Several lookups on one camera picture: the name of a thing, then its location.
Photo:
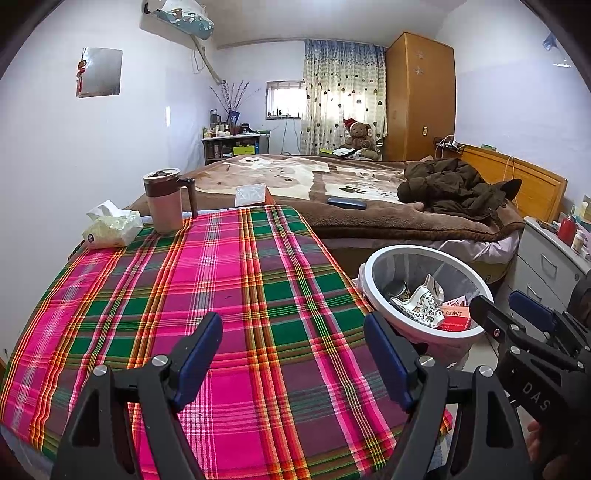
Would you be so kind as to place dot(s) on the green white tissue pack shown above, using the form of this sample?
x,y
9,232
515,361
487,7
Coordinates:
x,y
111,230

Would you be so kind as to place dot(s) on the white jar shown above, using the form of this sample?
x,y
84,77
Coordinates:
x,y
578,242

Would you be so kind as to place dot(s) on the pink brown lidded mug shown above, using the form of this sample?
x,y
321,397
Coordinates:
x,y
161,207

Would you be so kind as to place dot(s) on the red medicine box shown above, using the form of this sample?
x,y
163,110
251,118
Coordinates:
x,y
455,316

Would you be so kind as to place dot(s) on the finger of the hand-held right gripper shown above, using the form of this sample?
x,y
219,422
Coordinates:
x,y
496,325
531,305

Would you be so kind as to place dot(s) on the pink green plaid tablecloth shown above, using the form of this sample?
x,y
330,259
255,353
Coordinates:
x,y
231,300

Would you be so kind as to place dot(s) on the white power strip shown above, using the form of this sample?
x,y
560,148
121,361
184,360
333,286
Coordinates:
x,y
448,144

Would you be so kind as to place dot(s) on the green box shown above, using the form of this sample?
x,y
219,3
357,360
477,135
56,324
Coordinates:
x,y
244,150

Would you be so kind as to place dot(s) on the grey shelf desk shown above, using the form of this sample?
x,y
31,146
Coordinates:
x,y
221,143

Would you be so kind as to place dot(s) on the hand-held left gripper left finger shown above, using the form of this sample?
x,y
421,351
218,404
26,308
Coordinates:
x,y
203,355

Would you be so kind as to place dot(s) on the covered wall air conditioner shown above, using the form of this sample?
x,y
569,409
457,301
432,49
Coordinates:
x,y
180,18

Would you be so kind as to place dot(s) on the person's right hand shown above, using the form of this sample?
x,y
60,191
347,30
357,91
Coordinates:
x,y
535,438

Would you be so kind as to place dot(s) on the bare decorative branches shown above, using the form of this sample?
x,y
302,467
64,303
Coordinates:
x,y
231,99

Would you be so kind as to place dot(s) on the small window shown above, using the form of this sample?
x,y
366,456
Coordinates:
x,y
284,99

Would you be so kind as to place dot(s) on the brown teddy bear red hat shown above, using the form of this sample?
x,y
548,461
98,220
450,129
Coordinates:
x,y
360,136

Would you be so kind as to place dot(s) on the brown printed blanket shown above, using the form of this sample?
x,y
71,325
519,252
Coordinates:
x,y
300,175

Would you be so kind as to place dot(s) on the dark brown jacket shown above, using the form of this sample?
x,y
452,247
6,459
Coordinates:
x,y
448,184

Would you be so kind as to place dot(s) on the square wall mirror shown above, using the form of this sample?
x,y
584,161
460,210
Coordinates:
x,y
101,71

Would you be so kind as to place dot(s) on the heart print curtain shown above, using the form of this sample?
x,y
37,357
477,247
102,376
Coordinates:
x,y
332,92

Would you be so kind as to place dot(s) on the pink bed sheet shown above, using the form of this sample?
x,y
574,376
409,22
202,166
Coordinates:
x,y
480,249

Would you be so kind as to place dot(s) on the brown print paper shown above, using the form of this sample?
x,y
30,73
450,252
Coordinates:
x,y
425,307

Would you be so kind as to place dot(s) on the row of cosmetic bottles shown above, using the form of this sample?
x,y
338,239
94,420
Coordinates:
x,y
221,129

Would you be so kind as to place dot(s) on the red hanging knot ornament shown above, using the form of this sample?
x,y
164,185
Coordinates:
x,y
81,74

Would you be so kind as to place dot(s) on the grey drawer cabinet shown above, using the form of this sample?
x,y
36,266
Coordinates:
x,y
545,267

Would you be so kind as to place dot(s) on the white round trash bin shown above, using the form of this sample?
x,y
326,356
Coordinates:
x,y
443,346

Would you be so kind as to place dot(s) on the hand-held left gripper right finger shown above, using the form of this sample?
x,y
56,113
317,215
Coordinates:
x,y
388,360

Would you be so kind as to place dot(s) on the wooden headboard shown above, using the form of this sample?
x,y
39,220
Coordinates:
x,y
531,184

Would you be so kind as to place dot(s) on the red bottle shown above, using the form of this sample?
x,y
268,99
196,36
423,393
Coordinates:
x,y
567,230

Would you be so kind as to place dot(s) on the white patterned box orange side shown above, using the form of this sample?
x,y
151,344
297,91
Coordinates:
x,y
249,194

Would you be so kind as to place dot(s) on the wooden wardrobe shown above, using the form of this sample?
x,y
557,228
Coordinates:
x,y
415,101

